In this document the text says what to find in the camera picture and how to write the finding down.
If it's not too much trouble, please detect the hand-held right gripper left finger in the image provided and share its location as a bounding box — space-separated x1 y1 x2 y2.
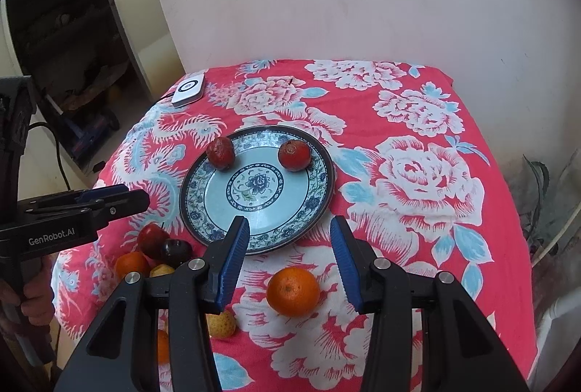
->
53 216 251 392

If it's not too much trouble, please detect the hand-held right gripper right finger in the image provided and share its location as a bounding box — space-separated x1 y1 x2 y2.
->
330 217 531 392

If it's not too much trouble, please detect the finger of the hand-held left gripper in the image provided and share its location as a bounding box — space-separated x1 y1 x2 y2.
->
77 190 151 235
19 186 132 213

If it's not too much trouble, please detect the red apple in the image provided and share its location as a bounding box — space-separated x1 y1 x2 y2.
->
137 223 171 260

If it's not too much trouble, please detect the dark purple plum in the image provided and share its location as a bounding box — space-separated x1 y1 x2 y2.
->
160 239 193 270

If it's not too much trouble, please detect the orange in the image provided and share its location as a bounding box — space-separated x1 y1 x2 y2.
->
113 252 150 279
157 328 171 365
266 267 321 318

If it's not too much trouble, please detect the blue patterned porcelain plate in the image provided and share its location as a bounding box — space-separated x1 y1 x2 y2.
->
179 125 337 255

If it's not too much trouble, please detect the person's left hand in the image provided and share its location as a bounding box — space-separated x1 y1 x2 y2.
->
0 258 56 322

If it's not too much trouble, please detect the blue floor tool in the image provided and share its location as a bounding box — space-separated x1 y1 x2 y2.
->
64 110 121 175

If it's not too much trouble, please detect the red floral tablecloth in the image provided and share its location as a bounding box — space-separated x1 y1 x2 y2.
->
50 58 539 392

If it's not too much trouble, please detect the wrinkled red fruit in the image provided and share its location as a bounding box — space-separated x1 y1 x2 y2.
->
206 137 236 169
278 140 312 171

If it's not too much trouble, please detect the white round-marked device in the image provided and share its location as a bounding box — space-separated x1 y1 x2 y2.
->
171 74 207 109

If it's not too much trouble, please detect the thin white tube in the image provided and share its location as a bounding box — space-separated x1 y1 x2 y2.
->
531 210 581 259

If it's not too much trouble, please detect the white pipe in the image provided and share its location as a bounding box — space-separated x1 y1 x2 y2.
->
538 290 579 349

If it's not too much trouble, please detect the beige door frame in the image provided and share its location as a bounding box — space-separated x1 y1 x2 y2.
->
97 0 184 102

